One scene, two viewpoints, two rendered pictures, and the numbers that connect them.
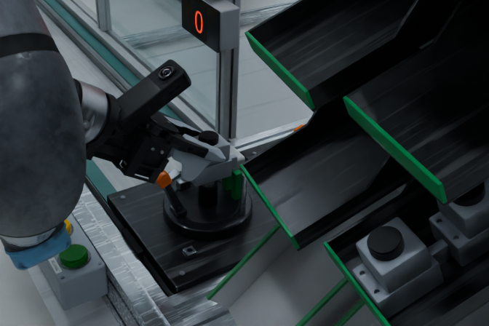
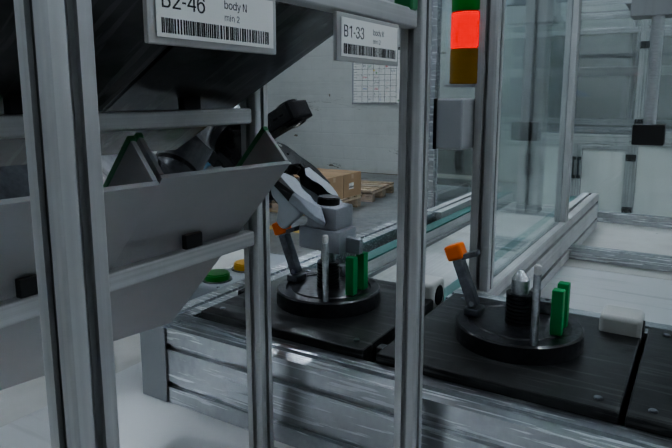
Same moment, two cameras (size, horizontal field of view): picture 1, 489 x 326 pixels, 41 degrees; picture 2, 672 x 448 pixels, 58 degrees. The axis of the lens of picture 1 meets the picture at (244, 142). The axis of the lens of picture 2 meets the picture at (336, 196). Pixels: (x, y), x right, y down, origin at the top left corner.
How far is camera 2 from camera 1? 0.92 m
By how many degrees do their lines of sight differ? 64
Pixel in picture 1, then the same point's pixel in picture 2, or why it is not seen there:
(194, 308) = (184, 328)
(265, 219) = (348, 324)
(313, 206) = (110, 137)
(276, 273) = (181, 286)
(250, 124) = not seen: hidden behind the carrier
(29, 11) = not seen: outside the picture
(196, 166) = (288, 212)
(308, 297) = (136, 291)
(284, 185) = (152, 138)
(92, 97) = not seen: hidden behind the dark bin
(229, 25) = (448, 117)
